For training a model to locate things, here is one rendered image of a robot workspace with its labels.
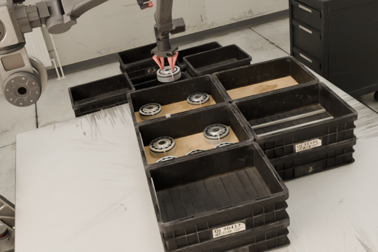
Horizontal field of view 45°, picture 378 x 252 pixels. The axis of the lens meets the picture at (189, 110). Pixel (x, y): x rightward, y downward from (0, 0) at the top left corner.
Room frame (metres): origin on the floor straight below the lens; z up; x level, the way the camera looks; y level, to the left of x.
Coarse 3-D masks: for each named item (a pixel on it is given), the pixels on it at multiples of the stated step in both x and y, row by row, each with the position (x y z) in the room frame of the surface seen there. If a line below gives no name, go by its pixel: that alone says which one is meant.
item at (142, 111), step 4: (148, 104) 1.84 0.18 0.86; (152, 104) 1.84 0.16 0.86; (156, 104) 1.83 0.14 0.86; (140, 108) 1.82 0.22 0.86; (144, 108) 1.81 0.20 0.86; (156, 108) 1.79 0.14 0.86; (160, 108) 1.79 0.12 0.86; (140, 112) 1.78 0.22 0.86; (144, 112) 1.77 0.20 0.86; (148, 112) 1.76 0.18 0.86; (156, 112) 1.76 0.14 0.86
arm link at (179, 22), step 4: (172, 20) 1.81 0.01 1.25; (176, 20) 1.81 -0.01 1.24; (180, 20) 1.81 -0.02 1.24; (176, 24) 1.80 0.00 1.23; (180, 24) 1.80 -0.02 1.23; (184, 24) 1.81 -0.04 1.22; (168, 28) 1.73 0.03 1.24; (172, 28) 1.78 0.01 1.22; (176, 28) 1.80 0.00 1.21; (180, 28) 1.81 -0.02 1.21; (184, 28) 1.82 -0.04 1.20; (164, 32) 1.74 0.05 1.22; (168, 32) 1.76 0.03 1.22; (172, 32) 1.81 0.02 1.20; (176, 32) 1.81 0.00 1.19; (180, 32) 1.82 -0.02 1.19
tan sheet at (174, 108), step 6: (210, 96) 1.88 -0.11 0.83; (180, 102) 1.87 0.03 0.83; (186, 102) 1.86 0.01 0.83; (210, 102) 1.82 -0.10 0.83; (162, 108) 1.84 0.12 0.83; (168, 108) 1.83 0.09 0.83; (174, 108) 1.82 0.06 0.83; (180, 108) 1.82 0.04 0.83; (186, 108) 1.81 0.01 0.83; (138, 114) 1.82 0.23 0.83; (138, 120) 1.76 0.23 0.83; (144, 120) 1.76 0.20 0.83
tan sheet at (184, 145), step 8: (192, 136) 1.57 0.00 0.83; (200, 136) 1.56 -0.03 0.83; (232, 136) 1.52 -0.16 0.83; (176, 144) 1.53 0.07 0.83; (184, 144) 1.52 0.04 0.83; (192, 144) 1.51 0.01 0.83; (200, 144) 1.50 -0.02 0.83; (208, 144) 1.49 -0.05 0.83; (176, 152) 1.47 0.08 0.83; (184, 152) 1.46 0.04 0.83; (152, 160) 1.44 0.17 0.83
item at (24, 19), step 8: (8, 0) 1.46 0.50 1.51; (8, 8) 1.39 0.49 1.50; (16, 8) 1.42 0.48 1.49; (24, 8) 1.42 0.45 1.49; (32, 8) 1.43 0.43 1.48; (16, 16) 1.40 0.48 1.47; (24, 16) 1.40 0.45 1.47; (32, 16) 1.42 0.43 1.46; (16, 24) 1.39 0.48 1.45; (24, 24) 1.40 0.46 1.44; (32, 24) 1.42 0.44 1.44; (40, 24) 1.43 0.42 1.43; (16, 32) 1.39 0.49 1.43; (24, 32) 1.42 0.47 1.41
